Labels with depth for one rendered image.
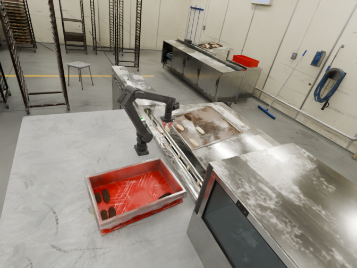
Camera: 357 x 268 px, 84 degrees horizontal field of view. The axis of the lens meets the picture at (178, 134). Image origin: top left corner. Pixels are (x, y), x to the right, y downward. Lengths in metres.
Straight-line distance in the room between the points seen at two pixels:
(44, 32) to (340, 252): 8.34
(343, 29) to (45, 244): 4.90
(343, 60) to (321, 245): 4.24
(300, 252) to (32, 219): 1.12
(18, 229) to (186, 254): 0.78
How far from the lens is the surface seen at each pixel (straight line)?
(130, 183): 1.30
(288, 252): 0.66
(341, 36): 4.86
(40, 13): 8.30
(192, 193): 1.25
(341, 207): 0.91
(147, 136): 1.43
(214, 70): 4.39
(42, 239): 1.18
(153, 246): 1.09
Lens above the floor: 1.79
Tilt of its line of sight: 33 degrees down
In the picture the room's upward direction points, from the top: 11 degrees clockwise
